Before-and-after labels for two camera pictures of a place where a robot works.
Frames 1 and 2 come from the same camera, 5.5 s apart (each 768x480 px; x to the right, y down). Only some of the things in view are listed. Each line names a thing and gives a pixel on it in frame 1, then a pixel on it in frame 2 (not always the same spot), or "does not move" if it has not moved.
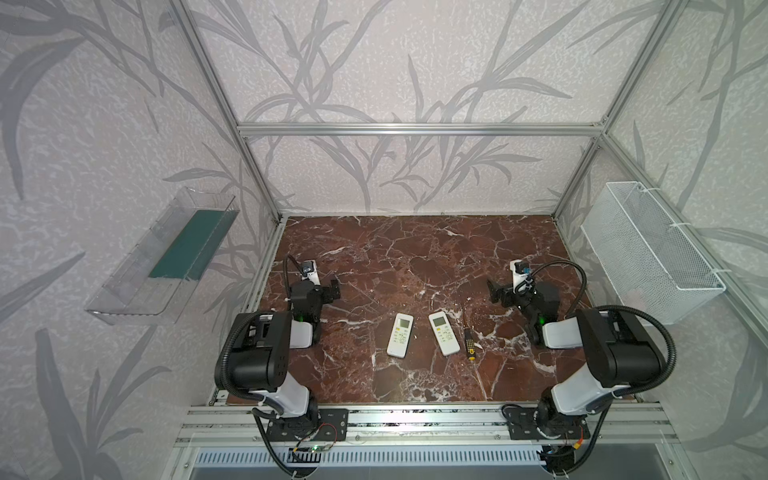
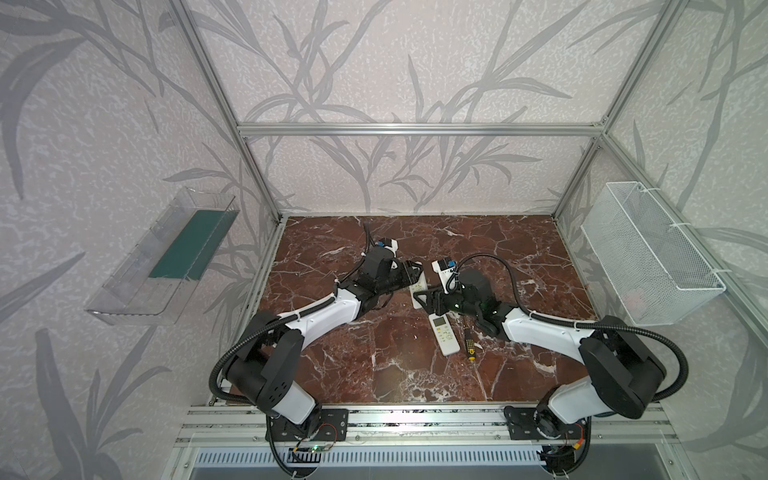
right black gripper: [508, 294] -> [440, 299]
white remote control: [400, 335] -> [420, 286]
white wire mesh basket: [650, 263] does not move
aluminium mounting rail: [423, 425] does not move
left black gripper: [321, 291] -> [396, 275]
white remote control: [444, 334] does not move
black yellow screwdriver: [470, 343] does not move
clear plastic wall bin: [156, 280] does not move
